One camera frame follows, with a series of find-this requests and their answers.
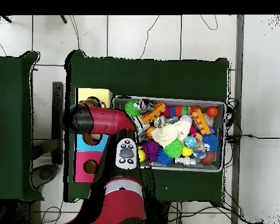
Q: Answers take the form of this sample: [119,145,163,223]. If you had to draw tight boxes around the shallow mesh bin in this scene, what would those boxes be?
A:
[110,95,226,173]

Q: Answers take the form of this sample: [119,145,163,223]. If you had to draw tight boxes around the black upright panel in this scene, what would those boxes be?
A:
[51,81,64,165]

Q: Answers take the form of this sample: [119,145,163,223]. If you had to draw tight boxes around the cream waffle cloth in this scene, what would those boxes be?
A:
[150,120,192,148]

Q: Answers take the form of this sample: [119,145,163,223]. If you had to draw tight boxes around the blue globe ball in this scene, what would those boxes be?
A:
[184,135,198,149]

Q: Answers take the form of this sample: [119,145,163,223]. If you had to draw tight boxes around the green fuzzy ball with eyes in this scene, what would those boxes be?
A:
[124,99,142,117]

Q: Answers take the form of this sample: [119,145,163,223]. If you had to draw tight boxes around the wooden box with three holes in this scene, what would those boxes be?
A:
[73,87,113,183]

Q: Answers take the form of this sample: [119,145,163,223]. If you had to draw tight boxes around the dark green table cloth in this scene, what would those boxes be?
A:
[63,50,230,207]
[0,50,45,202]

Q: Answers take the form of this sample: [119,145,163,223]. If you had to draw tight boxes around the grey round stand base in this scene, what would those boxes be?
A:
[30,163,60,190]

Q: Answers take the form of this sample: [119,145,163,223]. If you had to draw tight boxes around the mint green waffle cloth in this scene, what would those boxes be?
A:
[132,115,151,134]

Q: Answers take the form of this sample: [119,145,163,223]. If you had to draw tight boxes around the black power cable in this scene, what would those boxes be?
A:
[225,134,280,144]

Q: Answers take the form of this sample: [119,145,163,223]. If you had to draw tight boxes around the crushed black red can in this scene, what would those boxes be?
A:
[134,99,156,113]

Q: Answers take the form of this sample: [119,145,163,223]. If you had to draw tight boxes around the orange toy brick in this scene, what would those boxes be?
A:
[139,101,166,124]
[191,109,211,135]

